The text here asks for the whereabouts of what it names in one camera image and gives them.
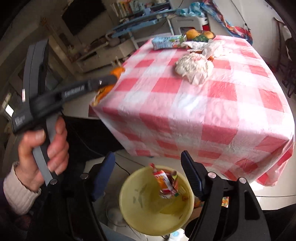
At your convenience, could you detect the blue study desk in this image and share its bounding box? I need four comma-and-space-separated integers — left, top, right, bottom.
110, 9, 176, 50

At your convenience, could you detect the colourful hanging bag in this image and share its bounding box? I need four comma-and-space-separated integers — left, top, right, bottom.
201, 0, 253, 46

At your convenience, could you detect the round orange fruit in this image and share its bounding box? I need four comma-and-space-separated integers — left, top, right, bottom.
203, 31, 216, 39

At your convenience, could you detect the red snack wrapper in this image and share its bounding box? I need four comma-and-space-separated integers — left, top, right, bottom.
150, 163, 179, 199

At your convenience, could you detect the green plush toy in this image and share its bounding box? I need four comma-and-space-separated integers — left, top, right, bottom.
193, 34, 209, 43

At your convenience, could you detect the white plastic stool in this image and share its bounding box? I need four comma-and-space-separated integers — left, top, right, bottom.
171, 16, 203, 35

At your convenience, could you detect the white tissue paper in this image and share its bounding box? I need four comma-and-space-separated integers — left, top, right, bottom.
181, 40, 224, 59

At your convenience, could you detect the black television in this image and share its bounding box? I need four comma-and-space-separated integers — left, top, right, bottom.
62, 0, 106, 36

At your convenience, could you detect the yellow plastic trash bin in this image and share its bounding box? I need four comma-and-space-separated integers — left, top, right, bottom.
119, 166, 195, 236

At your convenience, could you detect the white sleeve left forearm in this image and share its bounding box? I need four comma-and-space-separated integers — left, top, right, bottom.
3, 162, 41, 215

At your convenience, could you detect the red white checkered tablecloth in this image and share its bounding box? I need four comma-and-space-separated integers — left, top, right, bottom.
93, 36, 295, 186

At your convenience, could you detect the cream tv cabinet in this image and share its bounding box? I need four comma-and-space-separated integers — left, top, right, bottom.
75, 39, 136, 73

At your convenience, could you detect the dark wicker fruit basket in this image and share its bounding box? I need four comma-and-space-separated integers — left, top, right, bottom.
186, 29, 216, 43

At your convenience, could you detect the orange peel piece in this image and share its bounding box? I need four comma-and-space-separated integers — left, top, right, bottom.
91, 66, 125, 107

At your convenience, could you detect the blue milk carton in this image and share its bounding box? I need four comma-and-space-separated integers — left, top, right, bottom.
152, 35, 187, 50

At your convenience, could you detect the left hand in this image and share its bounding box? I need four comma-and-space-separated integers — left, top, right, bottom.
15, 117, 69, 192

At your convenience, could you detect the pink kettlebell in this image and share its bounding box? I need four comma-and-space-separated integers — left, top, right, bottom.
105, 31, 120, 47

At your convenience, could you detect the yellow mango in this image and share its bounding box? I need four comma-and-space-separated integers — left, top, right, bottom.
186, 29, 201, 41

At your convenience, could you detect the white plastic bag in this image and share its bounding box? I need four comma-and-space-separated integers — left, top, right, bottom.
175, 52, 214, 85

